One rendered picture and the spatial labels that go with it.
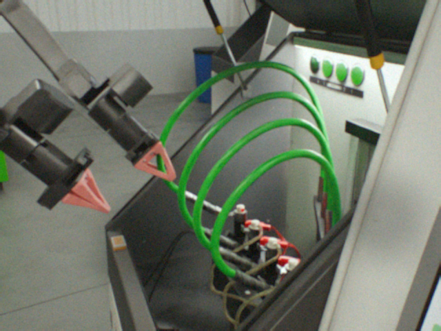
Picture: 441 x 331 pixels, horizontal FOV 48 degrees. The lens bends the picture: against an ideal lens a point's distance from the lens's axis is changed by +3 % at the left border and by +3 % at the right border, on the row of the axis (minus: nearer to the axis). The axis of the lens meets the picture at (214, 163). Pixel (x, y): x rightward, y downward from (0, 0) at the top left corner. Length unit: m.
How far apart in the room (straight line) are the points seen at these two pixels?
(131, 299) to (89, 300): 1.73
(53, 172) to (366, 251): 0.48
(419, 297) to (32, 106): 0.58
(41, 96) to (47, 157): 0.09
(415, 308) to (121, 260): 0.74
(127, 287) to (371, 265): 0.58
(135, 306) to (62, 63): 0.51
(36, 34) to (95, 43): 6.44
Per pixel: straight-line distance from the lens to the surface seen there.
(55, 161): 0.81
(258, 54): 4.34
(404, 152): 0.67
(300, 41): 1.29
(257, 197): 1.44
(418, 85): 0.68
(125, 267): 1.17
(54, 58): 1.07
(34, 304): 2.85
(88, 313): 2.70
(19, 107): 0.79
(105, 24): 7.61
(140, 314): 1.03
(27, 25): 1.16
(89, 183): 0.85
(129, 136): 0.94
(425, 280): 0.63
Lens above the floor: 1.55
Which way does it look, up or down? 19 degrees down
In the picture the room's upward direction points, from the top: straight up
